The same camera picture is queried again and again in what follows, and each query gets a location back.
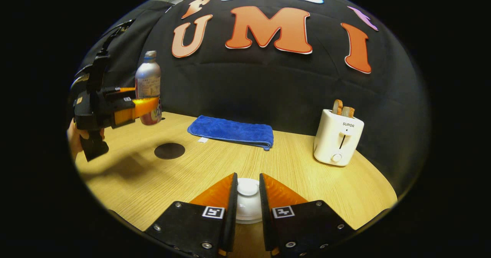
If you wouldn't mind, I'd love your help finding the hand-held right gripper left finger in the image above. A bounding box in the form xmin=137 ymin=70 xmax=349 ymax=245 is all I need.
xmin=144 ymin=172 xmax=239 ymax=258

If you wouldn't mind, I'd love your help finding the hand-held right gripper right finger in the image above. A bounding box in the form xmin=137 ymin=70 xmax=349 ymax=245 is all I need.
xmin=259 ymin=173 xmax=355 ymax=258

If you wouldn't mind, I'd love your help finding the silver water bottle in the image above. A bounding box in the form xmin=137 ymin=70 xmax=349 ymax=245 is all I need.
xmin=135 ymin=51 xmax=162 ymax=126

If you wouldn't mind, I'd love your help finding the dark round coaster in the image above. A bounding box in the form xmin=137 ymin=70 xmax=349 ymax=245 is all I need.
xmin=154 ymin=142 xmax=186 ymax=160

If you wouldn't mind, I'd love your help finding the blue folded towel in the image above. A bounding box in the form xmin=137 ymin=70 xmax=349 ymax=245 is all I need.
xmin=187 ymin=115 xmax=274 ymax=151

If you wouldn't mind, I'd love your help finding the white toaster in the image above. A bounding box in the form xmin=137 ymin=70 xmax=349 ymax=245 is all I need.
xmin=313 ymin=109 xmax=365 ymax=167

